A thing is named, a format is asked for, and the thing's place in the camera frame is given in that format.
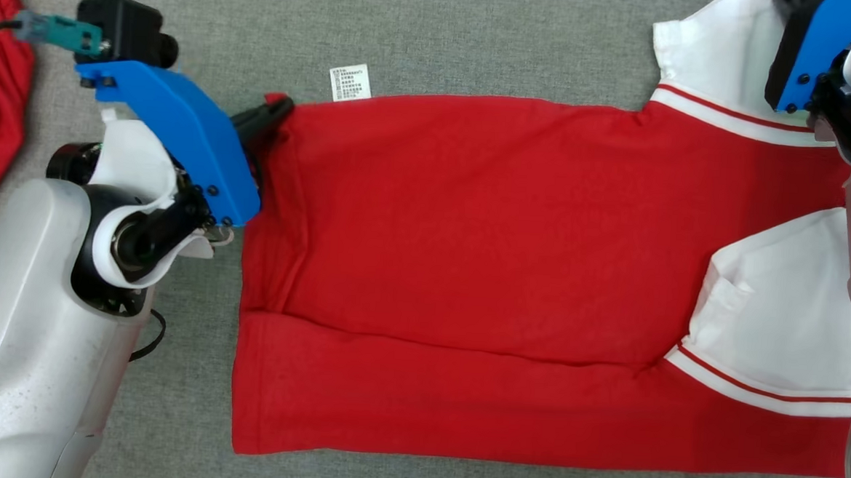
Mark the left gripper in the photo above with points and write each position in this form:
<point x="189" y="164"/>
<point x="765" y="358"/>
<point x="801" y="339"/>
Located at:
<point x="141" y="239"/>

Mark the red white basketball jersey shirt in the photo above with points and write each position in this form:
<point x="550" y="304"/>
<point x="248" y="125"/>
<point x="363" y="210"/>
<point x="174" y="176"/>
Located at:
<point x="504" y="272"/>

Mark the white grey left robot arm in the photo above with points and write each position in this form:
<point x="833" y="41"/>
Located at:
<point x="21" y="320"/>

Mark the blue right camera mount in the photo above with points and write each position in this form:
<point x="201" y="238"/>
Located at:
<point x="821" y="48"/>

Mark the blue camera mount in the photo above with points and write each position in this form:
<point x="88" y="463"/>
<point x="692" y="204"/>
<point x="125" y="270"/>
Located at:
<point x="821" y="48"/>
<point x="183" y="131"/>

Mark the blue left camera mount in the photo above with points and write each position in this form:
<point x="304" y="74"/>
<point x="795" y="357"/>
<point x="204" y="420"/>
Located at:
<point x="183" y="131"/>

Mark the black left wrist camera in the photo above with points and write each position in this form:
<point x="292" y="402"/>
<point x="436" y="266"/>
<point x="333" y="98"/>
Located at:
<point x="127" y="27"/>

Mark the teal left camera connector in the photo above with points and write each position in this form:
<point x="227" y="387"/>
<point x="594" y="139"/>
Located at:
<point x="61" y="32"/>

